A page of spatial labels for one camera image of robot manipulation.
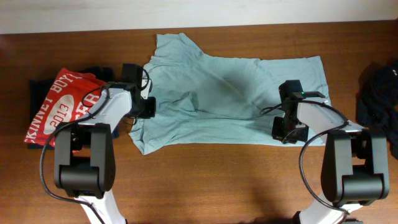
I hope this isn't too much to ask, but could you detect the light blue t-shirt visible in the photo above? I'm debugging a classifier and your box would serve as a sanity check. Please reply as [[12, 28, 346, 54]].
[[129, 33, 329, 155]]

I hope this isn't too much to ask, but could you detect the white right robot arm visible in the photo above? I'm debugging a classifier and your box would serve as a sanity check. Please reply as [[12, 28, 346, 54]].
[[272, 97, 390, 224]]

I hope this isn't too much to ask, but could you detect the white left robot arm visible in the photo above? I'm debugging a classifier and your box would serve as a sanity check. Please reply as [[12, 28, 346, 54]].
[[53, 78, 156, 223]]

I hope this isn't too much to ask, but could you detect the black crumpled clothes pile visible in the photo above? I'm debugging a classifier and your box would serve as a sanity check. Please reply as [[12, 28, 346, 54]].
[[356, 60, 397, 158]]

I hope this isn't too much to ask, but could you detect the red folded soccer t-shirt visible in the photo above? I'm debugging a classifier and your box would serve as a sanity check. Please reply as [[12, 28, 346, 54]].
[[24, 67, 108, 149]]

